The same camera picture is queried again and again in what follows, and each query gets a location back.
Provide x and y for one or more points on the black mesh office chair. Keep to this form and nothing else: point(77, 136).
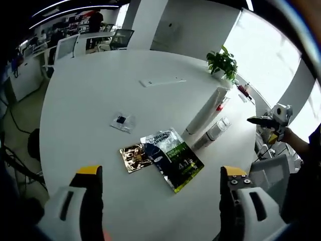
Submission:
point(121, 37)

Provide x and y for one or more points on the clear skincare sachet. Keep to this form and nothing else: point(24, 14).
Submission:
point(123, 122)

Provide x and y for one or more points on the dark blue skincare sachet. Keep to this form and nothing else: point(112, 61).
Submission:
point(155, 155)

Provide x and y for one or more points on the white framed mesh chair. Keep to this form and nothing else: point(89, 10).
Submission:
point(66, 46)

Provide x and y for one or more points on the white skincare tube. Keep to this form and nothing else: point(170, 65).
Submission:
point(203, 115)

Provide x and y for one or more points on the small clear-capped skincare bottle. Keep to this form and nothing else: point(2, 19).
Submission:
point(203, 140)

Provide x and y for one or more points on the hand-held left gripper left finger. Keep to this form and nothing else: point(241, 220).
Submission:
point(90, 200)

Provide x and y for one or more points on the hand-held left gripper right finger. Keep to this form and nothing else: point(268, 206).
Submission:
point(229, 213)

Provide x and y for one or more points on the gold skincare sachet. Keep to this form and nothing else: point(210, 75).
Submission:
point(134, 157)

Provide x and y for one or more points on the small red item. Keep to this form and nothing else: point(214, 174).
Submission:
point(244, 91)

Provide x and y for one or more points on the white office desk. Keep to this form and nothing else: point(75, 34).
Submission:
point(25, 77)

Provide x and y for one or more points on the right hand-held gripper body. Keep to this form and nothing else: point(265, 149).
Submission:
point(281, 113)

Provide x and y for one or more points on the person's left hand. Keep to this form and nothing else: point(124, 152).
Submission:
point(107, 233)

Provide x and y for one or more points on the green potted plant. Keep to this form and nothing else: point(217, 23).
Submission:
point(223, 64)

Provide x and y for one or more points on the person's right hand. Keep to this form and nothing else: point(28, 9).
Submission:
point(289, 135)

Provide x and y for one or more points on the green skincare sachet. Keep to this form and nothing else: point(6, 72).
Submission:
point(185, 163)

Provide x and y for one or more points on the grey mesh office chair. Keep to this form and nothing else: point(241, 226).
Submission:
point(269, 170)

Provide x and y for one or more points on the dark floor object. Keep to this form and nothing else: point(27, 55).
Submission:
point(33, 143)

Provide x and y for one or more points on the person's black top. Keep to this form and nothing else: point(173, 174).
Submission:
point(301, 195)

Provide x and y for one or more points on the white tabletop socket panel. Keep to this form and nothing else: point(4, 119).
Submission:
point(161, 81)

